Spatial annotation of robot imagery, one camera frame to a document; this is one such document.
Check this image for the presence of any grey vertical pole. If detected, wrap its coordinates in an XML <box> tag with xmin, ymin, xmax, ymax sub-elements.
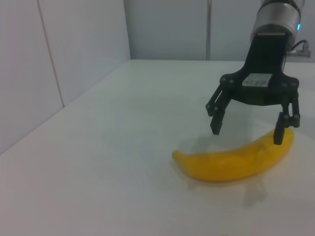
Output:
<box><xmin>206</xmin><ymin>0</ymin><xmax>213</xmax><ymax>60</ymax></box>

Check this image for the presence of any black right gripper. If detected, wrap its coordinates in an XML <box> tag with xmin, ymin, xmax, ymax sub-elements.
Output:
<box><xmin>220</xmin><ymin>33</ymin><xmax>301</xmax><ymax>145</ymax></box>

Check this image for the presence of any right arm metal cable connector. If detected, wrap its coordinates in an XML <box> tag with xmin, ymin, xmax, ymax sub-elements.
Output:
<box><xmin>286</xmin><ymin>40</ymin><xmax>311</xmax><ymax>59</ymax></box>

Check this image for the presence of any yellow banana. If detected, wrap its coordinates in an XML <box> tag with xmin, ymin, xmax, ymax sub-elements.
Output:
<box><xmin>171</xmin><ymin>127</ymin><xmax>295</xmax><ymax>182</ymax></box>

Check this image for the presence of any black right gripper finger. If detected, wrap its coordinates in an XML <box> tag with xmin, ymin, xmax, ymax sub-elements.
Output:
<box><xmin>205</xmin><ymin>85</ymin><xmax>233</xmax><ymax>135</ymax></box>

